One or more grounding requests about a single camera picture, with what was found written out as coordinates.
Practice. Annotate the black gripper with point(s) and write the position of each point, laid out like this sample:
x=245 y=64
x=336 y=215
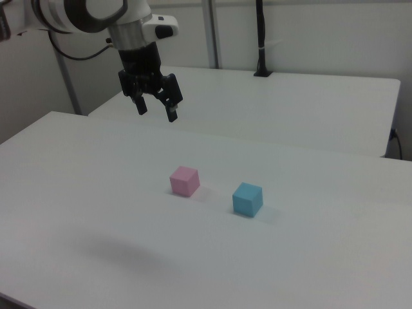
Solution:
x=141 y=64

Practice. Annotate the blue cube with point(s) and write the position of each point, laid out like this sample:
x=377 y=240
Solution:
x=246 y=202

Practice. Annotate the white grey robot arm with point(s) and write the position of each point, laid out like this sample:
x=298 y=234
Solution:
x=128 y=32

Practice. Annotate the pink cube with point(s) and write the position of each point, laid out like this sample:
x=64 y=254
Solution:
x=181 y=185

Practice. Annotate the white side table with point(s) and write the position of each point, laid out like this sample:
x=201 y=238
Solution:
x=257 y=109

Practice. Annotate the grey metal partition post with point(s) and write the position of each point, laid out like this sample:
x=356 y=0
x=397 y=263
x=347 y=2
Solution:
x=212 y=32

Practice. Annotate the black camera pole with base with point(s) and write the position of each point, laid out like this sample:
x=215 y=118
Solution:
x=261 y=38

